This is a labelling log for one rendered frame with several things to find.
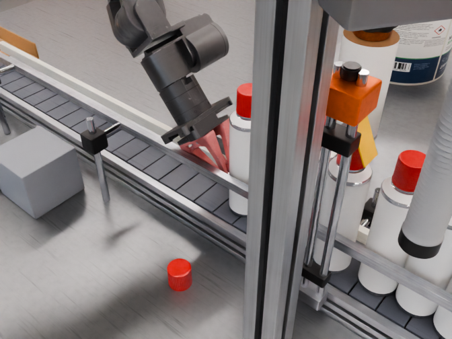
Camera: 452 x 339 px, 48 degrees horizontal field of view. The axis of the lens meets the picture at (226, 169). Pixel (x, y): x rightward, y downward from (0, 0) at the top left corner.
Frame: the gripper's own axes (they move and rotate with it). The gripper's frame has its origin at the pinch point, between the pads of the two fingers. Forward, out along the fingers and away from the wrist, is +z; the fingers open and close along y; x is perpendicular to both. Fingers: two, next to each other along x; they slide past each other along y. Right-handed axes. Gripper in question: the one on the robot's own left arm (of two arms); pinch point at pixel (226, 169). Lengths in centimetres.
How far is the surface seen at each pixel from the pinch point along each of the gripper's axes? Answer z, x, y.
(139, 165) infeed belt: -6.0, 15.9, -3.1
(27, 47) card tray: -40, 62, 14
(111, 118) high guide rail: -14.9, 14.2, -4.0
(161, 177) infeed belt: -2.7, 12.0, -3.0
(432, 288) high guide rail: 18.5, -26.8, -4.1
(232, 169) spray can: -0.5, -4.1, -2.1
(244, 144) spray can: -3.2, -8.7, -2.0
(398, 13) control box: -11.4, -42.9, -15.7
